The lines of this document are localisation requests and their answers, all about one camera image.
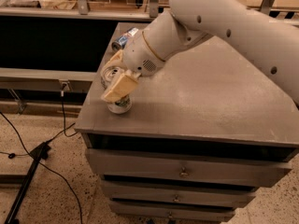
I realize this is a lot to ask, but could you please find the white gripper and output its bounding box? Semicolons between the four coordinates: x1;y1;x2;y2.
101;31;165;103

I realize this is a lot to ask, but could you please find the white 7up soda can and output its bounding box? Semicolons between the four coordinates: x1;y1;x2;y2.
101;66;132;115

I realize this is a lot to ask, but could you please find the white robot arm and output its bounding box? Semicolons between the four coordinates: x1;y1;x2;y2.
102;0;299;104

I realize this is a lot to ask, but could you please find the blue silver soda can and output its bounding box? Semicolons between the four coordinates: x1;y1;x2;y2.
111;27;138;52

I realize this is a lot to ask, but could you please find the grey low side bench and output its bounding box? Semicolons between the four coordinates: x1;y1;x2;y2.
0;68;95;93

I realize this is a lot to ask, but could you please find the grey drawer cabinet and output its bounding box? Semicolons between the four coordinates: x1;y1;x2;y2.
74;21;299;224

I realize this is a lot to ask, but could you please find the top grey drawer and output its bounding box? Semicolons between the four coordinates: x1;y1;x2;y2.
86;148;292;188

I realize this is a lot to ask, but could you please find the grey drawer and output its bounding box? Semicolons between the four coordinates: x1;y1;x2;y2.
101;180;255;208
86;148;292;188
109;201;235;223

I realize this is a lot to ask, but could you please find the black metal floor stand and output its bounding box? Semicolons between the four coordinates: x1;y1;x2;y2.
0;142;50;224

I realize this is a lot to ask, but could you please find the middle grey drawer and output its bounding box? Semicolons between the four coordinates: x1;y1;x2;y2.
101;180;255;208

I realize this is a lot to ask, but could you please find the bottom grey drawer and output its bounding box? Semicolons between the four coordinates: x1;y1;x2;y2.
109;201;235;223

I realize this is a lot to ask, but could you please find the grey metal shelf rail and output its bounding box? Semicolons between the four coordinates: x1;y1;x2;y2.
0;0;299;25

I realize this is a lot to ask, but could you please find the black floor cable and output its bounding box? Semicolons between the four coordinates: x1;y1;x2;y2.
0;81;84;224

